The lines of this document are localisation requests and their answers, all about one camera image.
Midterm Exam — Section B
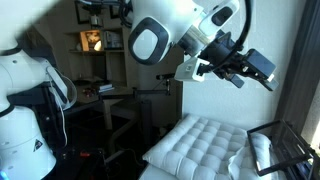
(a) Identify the white tufted seat cushion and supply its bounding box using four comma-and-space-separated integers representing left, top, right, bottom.
142, 114, 278, 180

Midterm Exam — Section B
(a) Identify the black camera stand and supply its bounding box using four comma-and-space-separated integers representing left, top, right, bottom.
132, 72, 177, 148

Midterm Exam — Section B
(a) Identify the lit framed photo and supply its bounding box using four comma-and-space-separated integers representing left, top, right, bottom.
78, 29, 104, 53

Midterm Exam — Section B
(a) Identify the stack of books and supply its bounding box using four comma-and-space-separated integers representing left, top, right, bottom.
96, 81, 115, 94

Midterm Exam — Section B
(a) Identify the row of shelf books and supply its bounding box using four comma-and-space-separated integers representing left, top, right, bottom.
103, 30, 124, 51

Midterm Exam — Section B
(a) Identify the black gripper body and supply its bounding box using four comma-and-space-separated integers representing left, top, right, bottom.
197, 31, 255, 81

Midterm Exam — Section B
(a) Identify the black electronics box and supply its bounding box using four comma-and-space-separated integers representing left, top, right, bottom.
54, 148, 106, 180

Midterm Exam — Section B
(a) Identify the dark window frame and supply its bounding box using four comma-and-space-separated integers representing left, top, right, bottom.
274, 0, 320, 180

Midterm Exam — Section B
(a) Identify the wooden desk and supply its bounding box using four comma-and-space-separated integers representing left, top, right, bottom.
63, 83, 138, 134

